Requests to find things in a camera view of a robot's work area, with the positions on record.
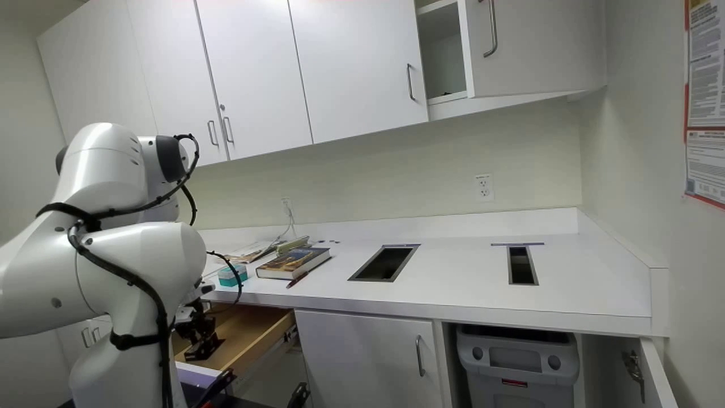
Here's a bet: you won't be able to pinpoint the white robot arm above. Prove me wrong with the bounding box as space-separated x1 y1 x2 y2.
0 123 209 408

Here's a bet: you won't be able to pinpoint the white upper cabinets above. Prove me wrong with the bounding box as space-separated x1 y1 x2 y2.
39 0 606 166

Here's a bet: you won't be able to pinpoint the white lower cabinet door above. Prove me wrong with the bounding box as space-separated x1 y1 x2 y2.
296 310 444 408

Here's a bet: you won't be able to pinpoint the teal and white small box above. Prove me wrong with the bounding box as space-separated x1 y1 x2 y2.
218 266 247 288

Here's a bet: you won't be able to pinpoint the open white cabinet door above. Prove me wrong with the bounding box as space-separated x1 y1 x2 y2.
617 341 681 408

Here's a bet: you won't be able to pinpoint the white power cable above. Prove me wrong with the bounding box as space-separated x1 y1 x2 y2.
279 198 299 244

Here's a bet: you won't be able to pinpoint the wooden drawer with white front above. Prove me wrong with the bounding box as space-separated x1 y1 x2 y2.
173 303 296 387

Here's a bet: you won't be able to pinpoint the wall poster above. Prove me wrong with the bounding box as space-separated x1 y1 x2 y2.
685 0 725 206

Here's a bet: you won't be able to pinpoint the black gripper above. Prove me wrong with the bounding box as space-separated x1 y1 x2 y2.
177 299 220 350

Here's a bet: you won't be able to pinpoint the stack of magazines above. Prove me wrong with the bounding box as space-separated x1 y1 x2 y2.
226 242 279 263

